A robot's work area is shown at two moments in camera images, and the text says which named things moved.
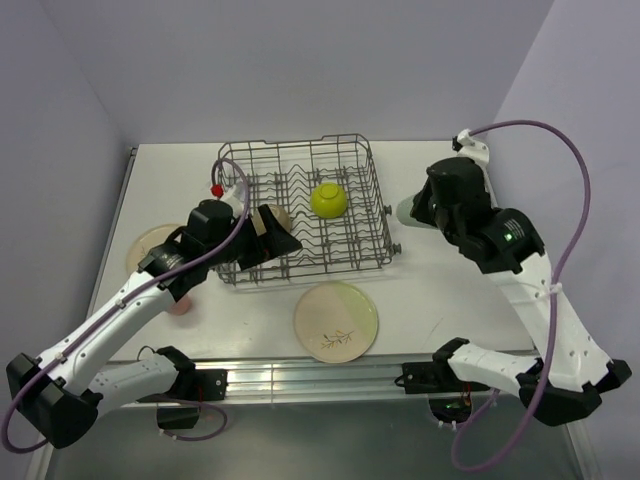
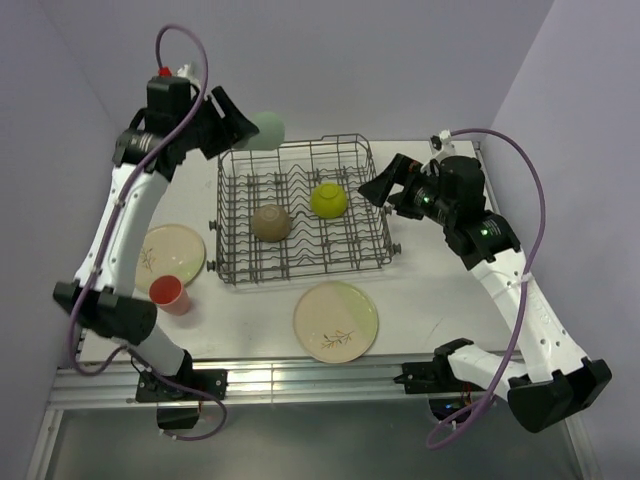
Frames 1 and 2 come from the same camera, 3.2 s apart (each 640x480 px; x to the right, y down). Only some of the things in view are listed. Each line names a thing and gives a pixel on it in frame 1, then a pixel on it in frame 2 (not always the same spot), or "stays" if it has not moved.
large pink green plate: x=336 y=322 stays
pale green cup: x=403 y=213 → x=271 y=131
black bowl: x=279 y=213 stays
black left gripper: x=274 y=242 → x=231 y=129
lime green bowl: x=328 y=199 stays
